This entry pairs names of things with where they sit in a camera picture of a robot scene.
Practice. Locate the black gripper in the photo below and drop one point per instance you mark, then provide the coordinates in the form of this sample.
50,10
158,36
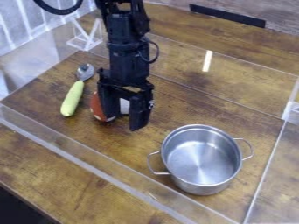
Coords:
128,71

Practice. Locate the red white plush mushroom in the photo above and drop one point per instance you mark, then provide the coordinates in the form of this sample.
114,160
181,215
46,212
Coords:
94,108

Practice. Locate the silver metal pot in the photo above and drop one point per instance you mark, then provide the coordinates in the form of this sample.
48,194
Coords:
201,158

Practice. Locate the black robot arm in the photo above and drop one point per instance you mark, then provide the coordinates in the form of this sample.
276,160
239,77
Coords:
126,25

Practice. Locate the clear acrylic triangle stand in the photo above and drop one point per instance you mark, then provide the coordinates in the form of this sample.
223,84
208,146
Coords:
84,41

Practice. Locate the clear acrylic barrier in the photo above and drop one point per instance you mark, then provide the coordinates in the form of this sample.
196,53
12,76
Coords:
182,208

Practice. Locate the black bar on table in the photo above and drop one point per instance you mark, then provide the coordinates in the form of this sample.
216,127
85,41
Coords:
228,15

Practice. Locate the yellow-green handled spoon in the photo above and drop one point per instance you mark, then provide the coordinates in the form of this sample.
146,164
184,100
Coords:
72,97

